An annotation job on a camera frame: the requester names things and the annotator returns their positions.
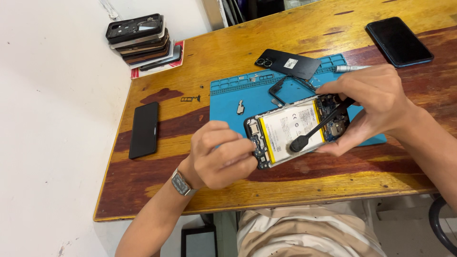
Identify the beige white patterned clothing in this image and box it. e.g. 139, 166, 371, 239
237, 201, 388, 257

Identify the black phone back cover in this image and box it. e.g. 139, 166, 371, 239
254, 49, 322, 80

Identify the black framed glass panel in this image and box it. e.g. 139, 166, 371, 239
181, 225, 219, 257

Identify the slim black smartphone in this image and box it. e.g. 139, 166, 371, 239
129, 102, 160, 160

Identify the person's left hand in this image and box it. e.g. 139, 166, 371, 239
179, 121, 258, 190

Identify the silver precision screwdriver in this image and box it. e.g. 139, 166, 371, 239
333, 65, 373, 74

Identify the black plastic phone frame piece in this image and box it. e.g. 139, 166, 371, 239
268, 74, 318, 106

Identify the black plastic spudger tool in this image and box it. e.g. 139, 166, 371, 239
289, 97, 356, 153

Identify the person's right hand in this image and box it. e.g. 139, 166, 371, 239
316, 64, 419, 158

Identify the silver square wristwatch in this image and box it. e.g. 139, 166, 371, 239
170, 168, 198, 197

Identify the stack of old phones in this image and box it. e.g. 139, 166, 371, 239
105, 14, 183, 71

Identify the blue silicone repair mat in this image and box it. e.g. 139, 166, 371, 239
209, 54, 387, 147

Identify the black smartphone with blue edge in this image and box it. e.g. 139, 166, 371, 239
366, 17, 435, 68

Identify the black round chair frame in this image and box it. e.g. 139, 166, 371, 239
428, 196, 457, 256

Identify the smartphone with white battery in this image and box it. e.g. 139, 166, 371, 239
244, 94, 352, 170

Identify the red and white packet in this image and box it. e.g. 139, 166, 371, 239
130, 40, 185, 80

